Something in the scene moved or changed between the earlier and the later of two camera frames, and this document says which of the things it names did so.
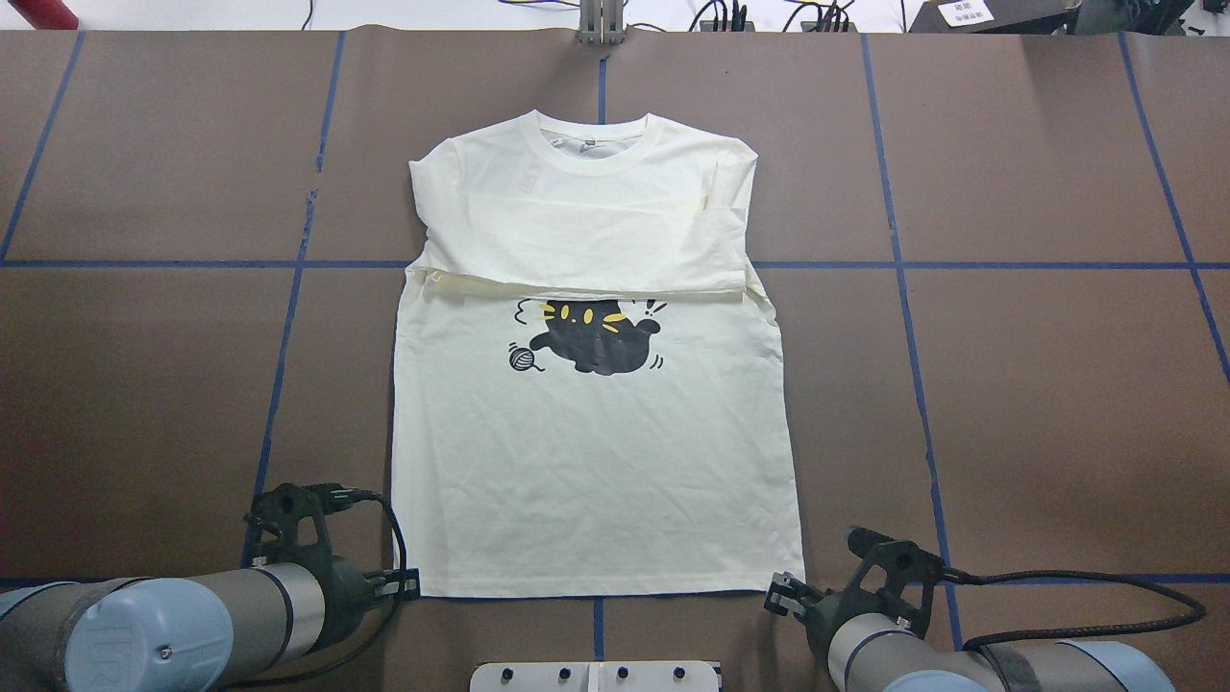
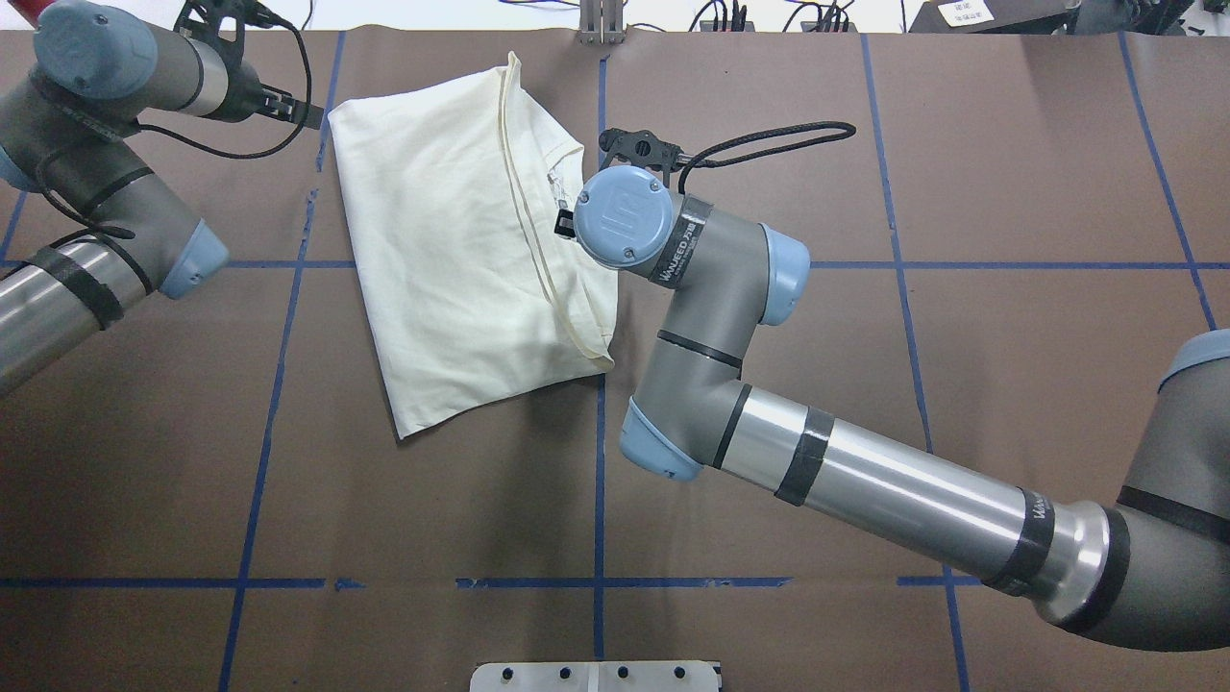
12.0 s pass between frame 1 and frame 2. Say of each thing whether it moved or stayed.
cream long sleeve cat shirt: moved
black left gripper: moved
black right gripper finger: moved
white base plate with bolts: stayed
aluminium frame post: stayed
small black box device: stayed
